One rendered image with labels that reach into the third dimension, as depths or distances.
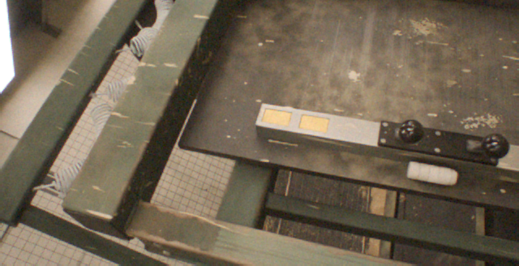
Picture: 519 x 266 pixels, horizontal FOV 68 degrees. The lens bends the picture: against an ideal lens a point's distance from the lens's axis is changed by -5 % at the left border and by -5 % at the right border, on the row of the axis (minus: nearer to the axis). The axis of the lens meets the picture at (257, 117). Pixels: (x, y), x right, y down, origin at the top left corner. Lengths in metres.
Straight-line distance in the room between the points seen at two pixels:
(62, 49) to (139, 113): 5.67
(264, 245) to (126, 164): 0.26
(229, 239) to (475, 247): 0.42
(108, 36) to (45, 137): 0.39
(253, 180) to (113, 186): 0.26
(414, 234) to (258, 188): 0.29
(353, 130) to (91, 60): 0.88
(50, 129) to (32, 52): 5.12
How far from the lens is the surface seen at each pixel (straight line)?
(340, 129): 0.73
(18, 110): 5.85
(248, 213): 0.75
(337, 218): 0.76
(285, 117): 0.75
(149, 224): 0.69
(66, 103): 1.27
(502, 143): 0.64
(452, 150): 0.74
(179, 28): 0.86
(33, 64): 6.22
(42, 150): 1.22
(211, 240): 0.65
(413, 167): 0.73
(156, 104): 0.74
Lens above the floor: 1.88
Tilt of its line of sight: 12 degrees down
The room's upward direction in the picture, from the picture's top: 64 degrees counter-clockwise
